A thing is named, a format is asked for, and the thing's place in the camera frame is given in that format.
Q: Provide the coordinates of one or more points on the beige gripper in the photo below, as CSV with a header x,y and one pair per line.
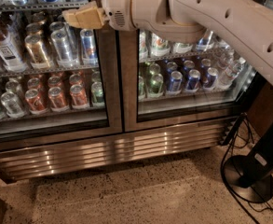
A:
x,y
116,8

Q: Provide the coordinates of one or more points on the glass fridge door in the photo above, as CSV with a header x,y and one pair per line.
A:
x,y
237,84
43,17

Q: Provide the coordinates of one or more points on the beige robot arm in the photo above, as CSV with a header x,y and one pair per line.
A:
x,y
243,24

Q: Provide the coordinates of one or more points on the green soda can left door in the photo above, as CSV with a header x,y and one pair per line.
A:
x,y
97,97

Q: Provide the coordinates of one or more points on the stainless fridge bottom grille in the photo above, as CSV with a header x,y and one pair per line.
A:
x,y
31,162

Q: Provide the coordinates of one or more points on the silver tall can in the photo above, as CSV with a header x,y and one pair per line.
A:
x,y
66,56

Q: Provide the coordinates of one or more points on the gold drink can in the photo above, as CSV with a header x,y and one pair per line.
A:
x,y
39,56

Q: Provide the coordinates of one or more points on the white green soda can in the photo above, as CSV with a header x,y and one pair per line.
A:
x,y
181,48
159,46

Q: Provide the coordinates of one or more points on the orange soda can right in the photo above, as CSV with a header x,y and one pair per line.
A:
x,y
79,96

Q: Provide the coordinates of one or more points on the orange soda can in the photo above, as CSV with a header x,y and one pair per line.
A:
x,y
57,99
36,102
79,96

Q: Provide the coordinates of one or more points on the brown tea bottle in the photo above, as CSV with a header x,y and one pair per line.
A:
x,y
10,52

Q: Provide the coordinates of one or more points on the orange soda can middle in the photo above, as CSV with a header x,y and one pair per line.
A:
x,y
57,99

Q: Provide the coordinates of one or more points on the green can lower right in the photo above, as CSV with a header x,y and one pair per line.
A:
x,y
155,85

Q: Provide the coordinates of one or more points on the white green soda can right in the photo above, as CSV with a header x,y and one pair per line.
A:
x,y
181,48

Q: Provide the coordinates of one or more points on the orange soda can left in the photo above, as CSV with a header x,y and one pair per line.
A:
x,y
36,102

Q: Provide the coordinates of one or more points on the silver can lower left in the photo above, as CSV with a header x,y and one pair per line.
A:
x,y
14,106

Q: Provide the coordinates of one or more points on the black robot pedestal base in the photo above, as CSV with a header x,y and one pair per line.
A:
x,y
250,177

